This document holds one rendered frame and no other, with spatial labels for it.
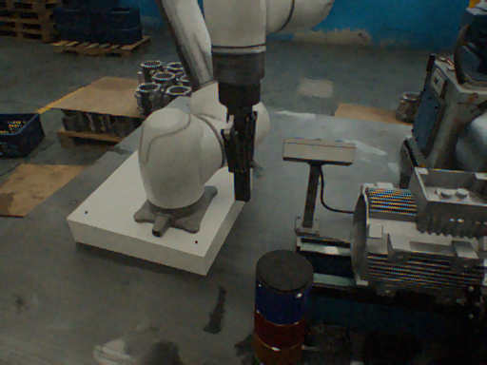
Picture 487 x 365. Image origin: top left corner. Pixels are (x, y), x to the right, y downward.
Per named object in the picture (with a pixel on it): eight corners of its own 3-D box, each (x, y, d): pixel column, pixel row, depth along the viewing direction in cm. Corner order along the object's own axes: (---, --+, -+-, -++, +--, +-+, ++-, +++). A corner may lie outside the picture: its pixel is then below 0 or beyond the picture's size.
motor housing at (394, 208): (438, 245, 81) (470, 176, 70) (467, 319, 66) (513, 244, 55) (346, 235, 84) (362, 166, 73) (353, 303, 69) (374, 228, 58)
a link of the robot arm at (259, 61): (200, 48, 57) (203, 86, 60) (255, 48, 54) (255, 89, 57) (224, 40, 64) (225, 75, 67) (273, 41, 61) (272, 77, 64)
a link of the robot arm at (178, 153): (132, 188, 96) (115, 114, 82) (187, 161, 106) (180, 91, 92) (167, 220, 87) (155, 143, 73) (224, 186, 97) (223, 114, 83)
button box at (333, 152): (349, 166, 93) (351, 145, 93) (354, 163, 86) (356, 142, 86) (282, 161, 95) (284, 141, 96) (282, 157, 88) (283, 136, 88)
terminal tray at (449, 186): (470, 203, 69) (485, 172, 65) (492, 242, 61) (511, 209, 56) (403, 197, 71) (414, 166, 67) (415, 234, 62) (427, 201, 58)
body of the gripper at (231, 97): (228, 74, 66) (230, 123, 71) (208, 84, 59) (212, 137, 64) (267, 76, 64) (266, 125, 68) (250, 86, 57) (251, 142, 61)
